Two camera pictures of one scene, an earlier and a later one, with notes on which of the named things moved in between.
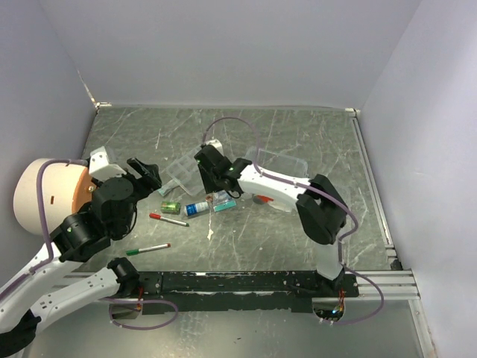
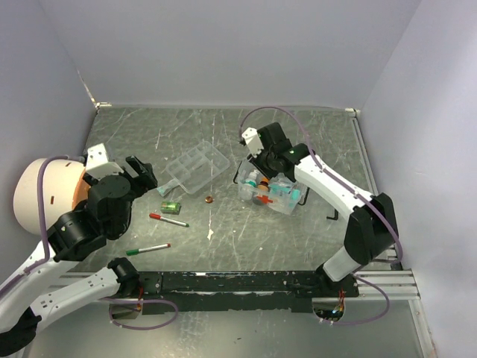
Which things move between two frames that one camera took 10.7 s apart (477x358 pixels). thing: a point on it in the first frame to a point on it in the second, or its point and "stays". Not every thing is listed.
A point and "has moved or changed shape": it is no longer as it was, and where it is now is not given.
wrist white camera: x=216 y=144 to x=253 y=141
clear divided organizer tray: x=186 y=171 stays
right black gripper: x=209 y=187 to x=256 y=160
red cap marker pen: x=158 y=216 stays
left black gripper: x=150 y=179 stays
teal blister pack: x=221 y=201 has moved or changed shape
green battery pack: x=171 y=207 stays
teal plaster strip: x=163 y=189 stays
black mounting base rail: x=220 y=292 stays
